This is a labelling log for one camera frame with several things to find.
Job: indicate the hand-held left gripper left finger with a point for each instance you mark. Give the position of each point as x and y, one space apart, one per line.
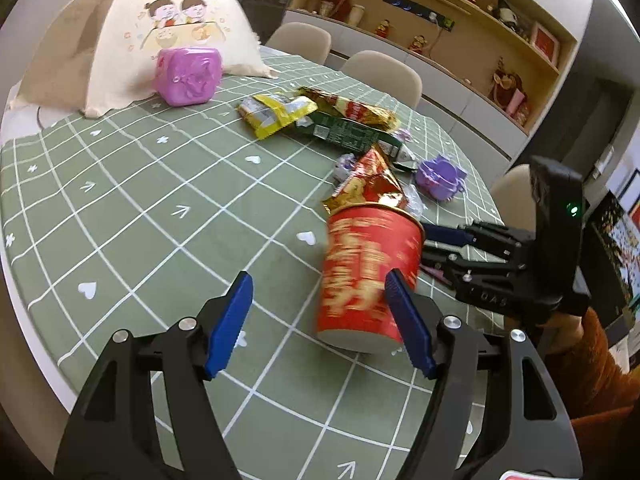
227 330

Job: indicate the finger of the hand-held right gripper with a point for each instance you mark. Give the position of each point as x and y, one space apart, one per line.
445 235
435 261

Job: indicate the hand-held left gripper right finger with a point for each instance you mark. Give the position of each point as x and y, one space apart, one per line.
410 325

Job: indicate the red instant noodle cup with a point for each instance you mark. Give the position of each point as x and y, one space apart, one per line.
360 270

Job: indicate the red gold foil wrapper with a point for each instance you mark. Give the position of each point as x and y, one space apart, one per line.
372 180

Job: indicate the green snack wrapper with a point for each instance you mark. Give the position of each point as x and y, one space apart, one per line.
345 132

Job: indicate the person's right forearm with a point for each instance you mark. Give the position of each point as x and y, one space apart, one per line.
595 370

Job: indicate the small purple toy container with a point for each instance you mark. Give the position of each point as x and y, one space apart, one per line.
440 177

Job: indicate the television screen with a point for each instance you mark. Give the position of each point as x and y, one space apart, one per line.
620 250

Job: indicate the beige dining chair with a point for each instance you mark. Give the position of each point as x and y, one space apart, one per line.
510 200
382 75
300 40

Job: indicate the small purple white wrapper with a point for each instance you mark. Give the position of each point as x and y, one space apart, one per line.
346 167
403 136

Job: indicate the green checked tablecloth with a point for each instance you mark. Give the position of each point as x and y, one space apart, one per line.
150 210

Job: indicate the pink box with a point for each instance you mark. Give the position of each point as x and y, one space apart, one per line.
519 107

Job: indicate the long red gold snack wrapper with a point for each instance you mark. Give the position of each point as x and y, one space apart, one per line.
360 110

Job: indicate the brown doll figure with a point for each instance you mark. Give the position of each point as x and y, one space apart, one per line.
506 82

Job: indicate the small red figurine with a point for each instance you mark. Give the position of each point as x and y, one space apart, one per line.
417 44
383 28

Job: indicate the yellow snack wrapper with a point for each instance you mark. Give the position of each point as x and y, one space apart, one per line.
275 112

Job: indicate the dark bottle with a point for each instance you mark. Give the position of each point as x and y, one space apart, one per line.
507 12

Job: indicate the white cup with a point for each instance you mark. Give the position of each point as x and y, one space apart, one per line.
356 15

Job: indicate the large red seated figurine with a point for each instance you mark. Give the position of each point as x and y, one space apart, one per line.
337 2

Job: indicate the purple cube box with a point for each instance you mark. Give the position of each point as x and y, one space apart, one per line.
187 75

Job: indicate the cartoon printed cloth cover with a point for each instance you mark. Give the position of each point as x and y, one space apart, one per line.
120 40

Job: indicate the red picture frame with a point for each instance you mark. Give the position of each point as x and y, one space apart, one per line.
544 41

